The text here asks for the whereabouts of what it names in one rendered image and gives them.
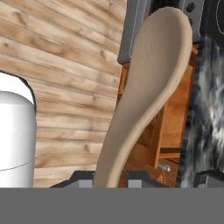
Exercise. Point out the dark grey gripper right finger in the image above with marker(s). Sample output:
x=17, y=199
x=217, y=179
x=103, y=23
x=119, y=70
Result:
x=137, y=180

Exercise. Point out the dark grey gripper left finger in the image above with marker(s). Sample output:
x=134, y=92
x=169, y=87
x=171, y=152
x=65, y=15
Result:
x=78, y=179

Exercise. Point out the light wooden spoon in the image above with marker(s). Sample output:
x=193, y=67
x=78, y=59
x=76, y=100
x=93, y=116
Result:
x=157, y=73

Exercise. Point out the open orange wooden drawer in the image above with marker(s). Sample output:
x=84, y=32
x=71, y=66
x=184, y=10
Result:
x=175, y=116

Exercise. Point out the dark grey block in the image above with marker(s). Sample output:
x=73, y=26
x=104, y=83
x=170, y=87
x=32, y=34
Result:
x=208, y=179

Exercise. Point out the white rounded cylinder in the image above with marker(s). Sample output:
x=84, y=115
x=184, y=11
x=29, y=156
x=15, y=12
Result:
x=16, y=131

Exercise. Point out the grey oven front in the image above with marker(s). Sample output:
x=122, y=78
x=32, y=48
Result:
x=131, y=29

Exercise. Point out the black hob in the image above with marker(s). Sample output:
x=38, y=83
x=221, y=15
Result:
x=213, y=20

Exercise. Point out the dark oven knob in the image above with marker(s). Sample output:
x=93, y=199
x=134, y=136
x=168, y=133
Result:
x=191, y=6

